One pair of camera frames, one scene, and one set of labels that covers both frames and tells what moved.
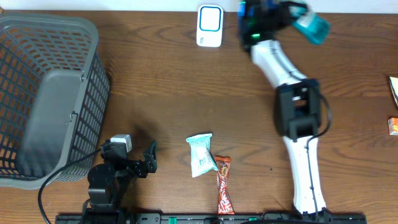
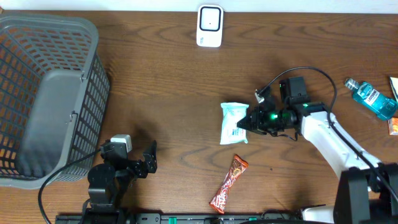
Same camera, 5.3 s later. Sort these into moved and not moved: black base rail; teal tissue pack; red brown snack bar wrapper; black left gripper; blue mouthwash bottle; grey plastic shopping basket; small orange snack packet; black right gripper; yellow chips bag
Moved: black right gripper; teal tissue pack; red brown snack bar wrapper; blue mouthwash bottle
Not moved: black base rail; yellow chips bag; small orange snack packet; black left gripper; grey plastic shopping basket
